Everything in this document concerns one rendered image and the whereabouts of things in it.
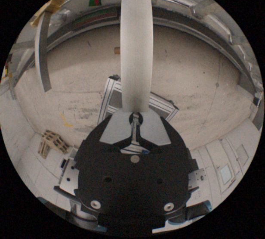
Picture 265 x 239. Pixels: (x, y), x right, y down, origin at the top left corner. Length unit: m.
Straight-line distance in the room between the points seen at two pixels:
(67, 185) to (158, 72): 1.06
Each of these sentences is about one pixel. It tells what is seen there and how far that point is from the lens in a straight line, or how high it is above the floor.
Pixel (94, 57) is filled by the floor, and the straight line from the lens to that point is 1.06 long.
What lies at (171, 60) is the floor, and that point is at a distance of 1.03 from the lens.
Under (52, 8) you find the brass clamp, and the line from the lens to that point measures 0.33.
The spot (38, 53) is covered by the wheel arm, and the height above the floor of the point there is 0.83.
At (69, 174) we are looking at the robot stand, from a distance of 0.23.
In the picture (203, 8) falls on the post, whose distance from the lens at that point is 0.34.
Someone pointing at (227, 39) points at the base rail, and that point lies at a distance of 0.55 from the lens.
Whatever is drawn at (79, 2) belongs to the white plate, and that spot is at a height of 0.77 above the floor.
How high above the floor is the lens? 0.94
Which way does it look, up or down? 59 degrees down
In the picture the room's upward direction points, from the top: 174 degrees counter-clockwise
